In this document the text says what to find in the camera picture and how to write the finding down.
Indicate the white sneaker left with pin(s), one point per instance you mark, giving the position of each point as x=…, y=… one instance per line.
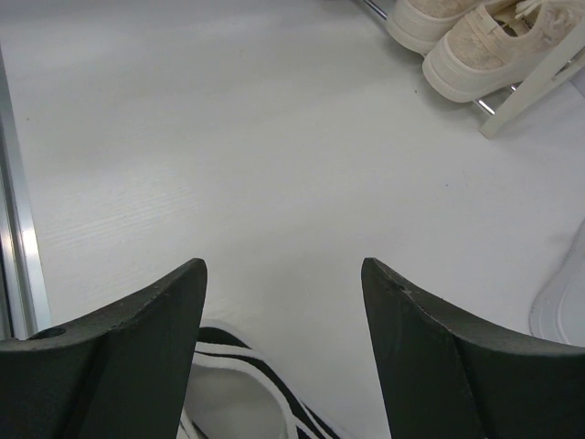
x=557, y=314

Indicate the black white sneaker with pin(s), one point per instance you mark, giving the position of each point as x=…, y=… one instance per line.
x=233, y=391

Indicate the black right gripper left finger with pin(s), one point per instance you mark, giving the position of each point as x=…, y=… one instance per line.
x=118, y=372

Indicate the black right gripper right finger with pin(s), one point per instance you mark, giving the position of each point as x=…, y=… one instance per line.
x=447, y=373

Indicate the beige lace sneaker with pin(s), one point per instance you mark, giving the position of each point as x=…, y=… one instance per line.
x=497, y=44
x=418, y=25

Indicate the cream and chrome shoe rack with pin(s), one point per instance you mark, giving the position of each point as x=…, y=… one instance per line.
x=504, y=105

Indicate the aluminium mounting rail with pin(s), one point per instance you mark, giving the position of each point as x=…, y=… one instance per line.
x=24, y=300

